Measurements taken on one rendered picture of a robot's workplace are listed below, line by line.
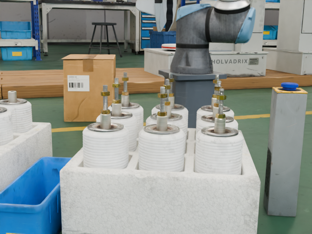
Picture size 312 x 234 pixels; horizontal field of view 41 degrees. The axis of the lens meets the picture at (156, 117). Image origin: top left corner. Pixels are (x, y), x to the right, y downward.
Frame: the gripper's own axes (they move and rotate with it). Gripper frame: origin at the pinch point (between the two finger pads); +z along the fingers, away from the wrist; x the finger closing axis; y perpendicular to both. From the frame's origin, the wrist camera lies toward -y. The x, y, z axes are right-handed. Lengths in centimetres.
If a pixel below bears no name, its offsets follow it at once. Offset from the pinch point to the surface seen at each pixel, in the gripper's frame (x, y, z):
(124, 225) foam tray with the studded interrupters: 9.2, 4.6, 39.3
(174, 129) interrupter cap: -0.4, -1.9, 20.9
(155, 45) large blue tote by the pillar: -443, 190, 28
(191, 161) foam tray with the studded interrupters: -3.5, -4.7, 28.3
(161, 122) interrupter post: 1.0, 0.3, 19.4
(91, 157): 8.0, 12.8, 26.5
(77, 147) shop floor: -52, 56, 46
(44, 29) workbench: -407, 341, 9
